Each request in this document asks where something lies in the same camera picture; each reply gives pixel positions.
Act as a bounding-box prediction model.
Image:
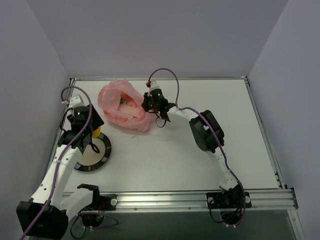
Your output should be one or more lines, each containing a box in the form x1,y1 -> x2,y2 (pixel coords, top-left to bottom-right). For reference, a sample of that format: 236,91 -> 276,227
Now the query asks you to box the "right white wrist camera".
146,80 -> 160,94

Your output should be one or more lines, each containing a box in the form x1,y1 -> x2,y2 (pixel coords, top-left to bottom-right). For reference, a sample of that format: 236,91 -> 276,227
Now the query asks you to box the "pink plastic bag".
97,79 -> 156,132

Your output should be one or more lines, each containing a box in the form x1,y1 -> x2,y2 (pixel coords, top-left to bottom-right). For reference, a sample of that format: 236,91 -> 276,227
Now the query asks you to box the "fake red peach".
120,92 -> 132,101

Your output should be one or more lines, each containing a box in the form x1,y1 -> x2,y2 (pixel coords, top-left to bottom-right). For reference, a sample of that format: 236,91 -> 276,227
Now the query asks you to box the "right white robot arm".
141,89 -> 245,207

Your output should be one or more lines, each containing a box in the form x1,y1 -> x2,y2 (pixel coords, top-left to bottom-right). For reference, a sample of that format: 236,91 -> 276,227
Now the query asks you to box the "aluminium table frame rail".
63,78 -> 298,212

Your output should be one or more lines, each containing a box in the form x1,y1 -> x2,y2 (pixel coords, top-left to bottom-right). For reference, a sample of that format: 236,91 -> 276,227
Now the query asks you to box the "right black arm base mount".
206,192 -> 252,228

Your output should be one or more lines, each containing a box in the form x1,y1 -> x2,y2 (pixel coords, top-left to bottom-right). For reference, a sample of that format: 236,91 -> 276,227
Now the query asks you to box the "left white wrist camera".
61,94 -> 84,108

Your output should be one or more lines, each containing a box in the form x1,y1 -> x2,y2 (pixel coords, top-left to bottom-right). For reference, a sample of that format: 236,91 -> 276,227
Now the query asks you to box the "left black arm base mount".
80,194 -> 119,228

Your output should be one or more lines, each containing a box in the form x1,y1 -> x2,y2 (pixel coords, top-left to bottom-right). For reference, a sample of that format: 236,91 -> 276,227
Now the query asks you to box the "fake yellow orange mango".
92,126 -> 101,138

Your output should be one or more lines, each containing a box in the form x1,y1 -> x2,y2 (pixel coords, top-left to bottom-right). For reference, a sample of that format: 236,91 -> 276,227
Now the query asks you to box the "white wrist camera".
146,80 -> 160,94
61,94 -> 84,108

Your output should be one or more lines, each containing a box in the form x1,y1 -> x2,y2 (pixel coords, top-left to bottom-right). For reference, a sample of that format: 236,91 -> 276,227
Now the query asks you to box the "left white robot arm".
16,103 -> 104,240

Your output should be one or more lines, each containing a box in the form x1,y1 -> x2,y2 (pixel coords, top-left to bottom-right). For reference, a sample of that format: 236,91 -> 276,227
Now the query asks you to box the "black rimmed ceramic plate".
74,132 -> 112,173

